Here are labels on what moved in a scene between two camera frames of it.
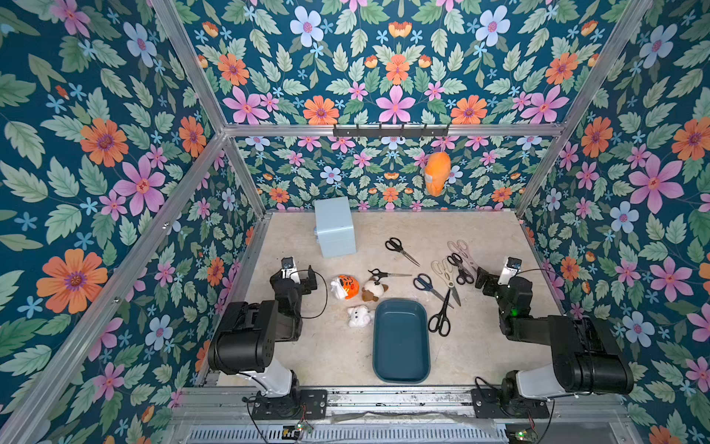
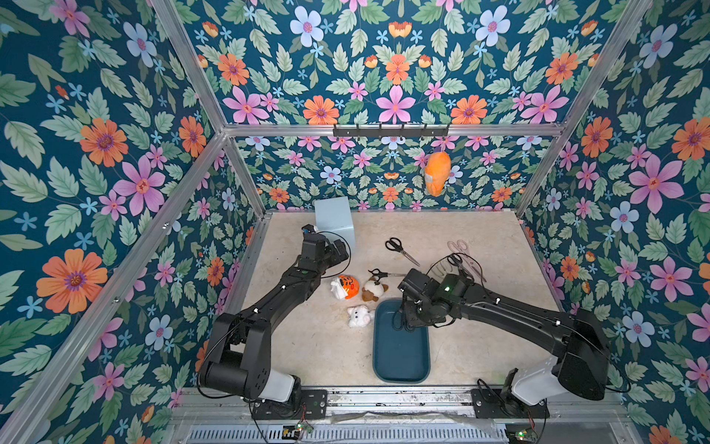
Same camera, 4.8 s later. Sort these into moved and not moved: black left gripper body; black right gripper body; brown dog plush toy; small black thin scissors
Moved: black left gripper body; black right gripper body
Not moved: small black thin scissors; brown dog plush toy
